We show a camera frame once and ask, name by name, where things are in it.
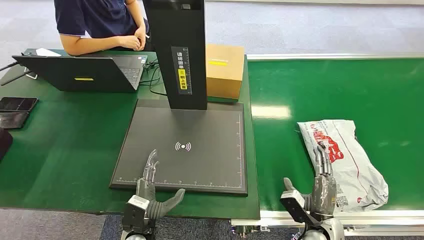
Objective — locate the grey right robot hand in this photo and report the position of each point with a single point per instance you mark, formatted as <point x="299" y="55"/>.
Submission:
<point x="324" y="195"/>

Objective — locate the person's left hand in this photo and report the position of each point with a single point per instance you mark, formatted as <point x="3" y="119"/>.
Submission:
<point x="141" y="34"/>

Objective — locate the person's right hand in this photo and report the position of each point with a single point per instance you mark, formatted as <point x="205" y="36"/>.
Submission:
<point x="130" y="42"/>

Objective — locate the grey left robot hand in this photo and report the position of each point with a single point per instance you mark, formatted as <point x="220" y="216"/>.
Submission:
<point x="147" y="188"/>

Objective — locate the grey plastic mailer package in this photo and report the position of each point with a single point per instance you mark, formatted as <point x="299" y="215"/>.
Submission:
<point x="357" y="165"/>

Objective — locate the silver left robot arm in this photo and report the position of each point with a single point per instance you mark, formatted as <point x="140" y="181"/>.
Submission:
<point x="155" y="210"/>

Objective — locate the person's right forearm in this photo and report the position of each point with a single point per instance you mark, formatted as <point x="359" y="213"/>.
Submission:
<point x="92" y="44"/>

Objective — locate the person's left forearm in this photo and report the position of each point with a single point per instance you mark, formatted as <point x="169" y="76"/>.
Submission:
<point x="136" y="16"/>

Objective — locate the black inbound scanner machine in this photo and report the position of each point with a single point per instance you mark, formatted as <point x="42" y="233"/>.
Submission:
<point x="198" y="132"/>

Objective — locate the brown cardboard delivery box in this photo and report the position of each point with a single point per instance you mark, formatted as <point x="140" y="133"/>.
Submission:
<point x="225" y="76"/>

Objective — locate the green conveyor belt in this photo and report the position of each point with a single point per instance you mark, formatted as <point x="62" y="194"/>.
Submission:
<point x="331" y="92"/>

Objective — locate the black laptop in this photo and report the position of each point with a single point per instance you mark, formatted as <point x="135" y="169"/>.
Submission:
<point x="66" y="73"/>

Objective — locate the white paper sheet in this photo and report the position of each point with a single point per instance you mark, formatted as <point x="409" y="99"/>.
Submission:
<point x="46" y="52"/>

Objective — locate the white small stand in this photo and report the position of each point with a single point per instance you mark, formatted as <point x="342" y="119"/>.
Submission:
<point x="31" y="76"/>

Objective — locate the black antenna rod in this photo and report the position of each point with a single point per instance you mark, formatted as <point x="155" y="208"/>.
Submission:
<point x="10" y="66"/>
<point x="15" y="78"/>

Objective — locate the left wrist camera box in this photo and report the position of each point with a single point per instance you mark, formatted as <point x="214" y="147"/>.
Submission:
<point x="134" y="212"/>

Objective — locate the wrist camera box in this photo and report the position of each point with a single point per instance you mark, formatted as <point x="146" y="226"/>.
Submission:
<point x="134" y="212"/>
<point x="294" y="205"/>

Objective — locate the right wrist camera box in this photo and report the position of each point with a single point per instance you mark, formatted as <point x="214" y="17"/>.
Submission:
<point x="294" y="205"/>

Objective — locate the aluminium conveyor frame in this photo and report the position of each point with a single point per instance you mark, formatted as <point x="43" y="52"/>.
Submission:
<point x="364" y="217"/>

